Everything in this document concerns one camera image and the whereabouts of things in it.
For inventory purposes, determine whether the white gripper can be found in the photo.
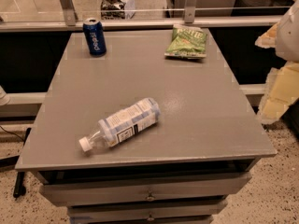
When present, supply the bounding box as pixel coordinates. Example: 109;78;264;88
255;0;299;124

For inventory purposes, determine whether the green jalapeno chip bag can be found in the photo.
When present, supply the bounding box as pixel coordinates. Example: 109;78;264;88
164;24;207;59

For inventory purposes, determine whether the robot base behind glass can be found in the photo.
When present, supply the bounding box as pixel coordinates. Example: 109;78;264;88
100;0;135;20

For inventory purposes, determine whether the blue plastic water bottle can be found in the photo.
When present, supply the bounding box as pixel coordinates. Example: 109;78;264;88
78;98;161;152

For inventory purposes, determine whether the grey drawer cabinet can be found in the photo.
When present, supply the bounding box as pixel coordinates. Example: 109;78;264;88
16;30;275;224

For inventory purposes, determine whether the upper drawer knob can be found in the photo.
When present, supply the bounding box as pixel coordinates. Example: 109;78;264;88
146;193;155;202

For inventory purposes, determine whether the drawer knob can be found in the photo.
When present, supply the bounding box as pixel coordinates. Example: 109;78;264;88
147;215;155;222
146;193;155;202

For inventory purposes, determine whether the blue soda can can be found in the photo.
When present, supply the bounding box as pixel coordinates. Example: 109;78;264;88
83;18;107;56

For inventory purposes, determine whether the lower drawer knob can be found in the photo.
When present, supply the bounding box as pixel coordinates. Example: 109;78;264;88
147;215;155;222

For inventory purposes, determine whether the right metal railing post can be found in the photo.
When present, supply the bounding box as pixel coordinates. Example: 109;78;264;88
184;0;197;23

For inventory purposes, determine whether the metal railing post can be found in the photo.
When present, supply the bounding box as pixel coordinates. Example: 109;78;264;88
59;0;78;26
184;0;197;23

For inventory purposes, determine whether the left metal railing post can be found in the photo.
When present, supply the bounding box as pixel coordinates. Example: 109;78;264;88
59;0;78;26

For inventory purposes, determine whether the black cable on floor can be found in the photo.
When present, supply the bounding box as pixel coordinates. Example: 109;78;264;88
0;125;33;200

